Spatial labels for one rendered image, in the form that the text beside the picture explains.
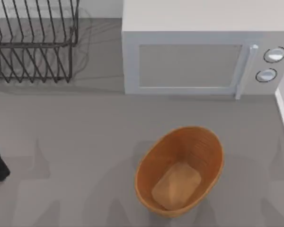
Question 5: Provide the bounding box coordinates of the pale microwave oven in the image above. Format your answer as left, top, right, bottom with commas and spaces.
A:
121, 0, 284, 96

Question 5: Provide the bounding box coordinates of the small white microwave knob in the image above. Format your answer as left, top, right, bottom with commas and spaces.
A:
255, 68, 278, 83

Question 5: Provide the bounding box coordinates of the pale microwave door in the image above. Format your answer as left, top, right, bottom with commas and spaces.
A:
130, 39, 248, 94

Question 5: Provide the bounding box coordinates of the large white microwave knob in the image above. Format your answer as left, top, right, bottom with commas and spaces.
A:
263, 46, 284, 63

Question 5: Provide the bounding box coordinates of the dark wire dish rack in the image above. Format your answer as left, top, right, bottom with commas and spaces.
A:
0, 0, 81, 84

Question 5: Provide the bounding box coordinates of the pale microwave door handle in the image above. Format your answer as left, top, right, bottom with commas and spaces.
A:
235, 44, 259, 100

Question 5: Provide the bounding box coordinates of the brown wicker basket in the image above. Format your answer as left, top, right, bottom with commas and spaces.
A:
134, 125, 225, 218

